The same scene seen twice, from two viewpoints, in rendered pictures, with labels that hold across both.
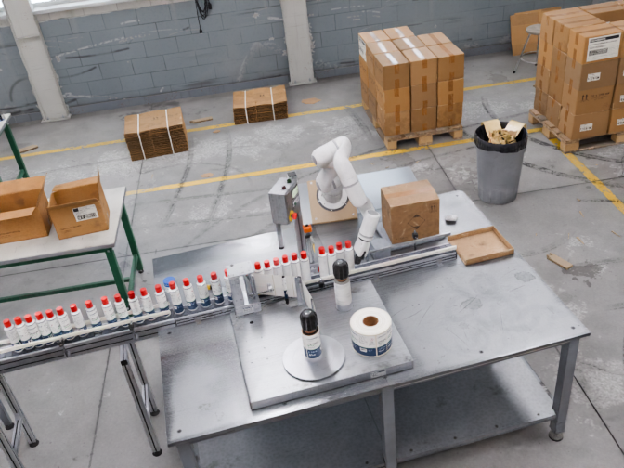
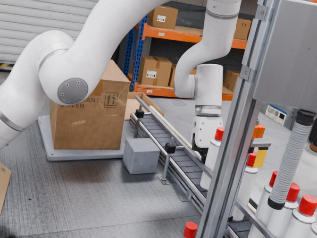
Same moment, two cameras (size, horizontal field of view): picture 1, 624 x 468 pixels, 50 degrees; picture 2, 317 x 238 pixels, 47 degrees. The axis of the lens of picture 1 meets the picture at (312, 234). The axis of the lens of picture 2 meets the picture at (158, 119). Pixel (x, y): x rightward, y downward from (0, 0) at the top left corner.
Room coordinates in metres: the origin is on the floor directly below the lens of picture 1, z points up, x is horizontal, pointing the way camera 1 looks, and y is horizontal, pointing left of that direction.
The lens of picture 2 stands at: (3.49, 0.73, 1.47)
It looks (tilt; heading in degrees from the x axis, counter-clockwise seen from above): 21 degrees down; 253
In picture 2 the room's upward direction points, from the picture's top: 11 degrees clockwise
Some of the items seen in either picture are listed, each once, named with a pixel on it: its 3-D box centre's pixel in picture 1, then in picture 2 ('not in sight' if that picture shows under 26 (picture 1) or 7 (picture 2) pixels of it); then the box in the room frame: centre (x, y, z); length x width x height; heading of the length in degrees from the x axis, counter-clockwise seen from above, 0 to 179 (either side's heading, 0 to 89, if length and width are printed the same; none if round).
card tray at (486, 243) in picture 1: (479, 244); (129, 105); (3.15, -0.98, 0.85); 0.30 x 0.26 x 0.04; 100
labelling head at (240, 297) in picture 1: (243, 287); not in sight; (2.81, 0.40, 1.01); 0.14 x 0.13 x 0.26; 100
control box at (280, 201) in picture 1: (285, 201); (307, 55); (3.04, 0.12, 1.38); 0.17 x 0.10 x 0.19; 155
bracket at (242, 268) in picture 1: (240, 268); not in sight; (2.81, 0.40, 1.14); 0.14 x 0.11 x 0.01; 100
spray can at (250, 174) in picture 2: (323, 262); (243, 185); (2.99, -0.04, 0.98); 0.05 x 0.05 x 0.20
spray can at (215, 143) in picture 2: (349, 256); (214, 158); (3.02, -0.19, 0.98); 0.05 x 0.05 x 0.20
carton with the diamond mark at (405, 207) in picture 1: (409, 211); (86, 100); (3.40, -0.61, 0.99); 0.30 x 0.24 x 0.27; 96
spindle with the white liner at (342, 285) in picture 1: (342, 284); (314, 161); (2.72, -0.13, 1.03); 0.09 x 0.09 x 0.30
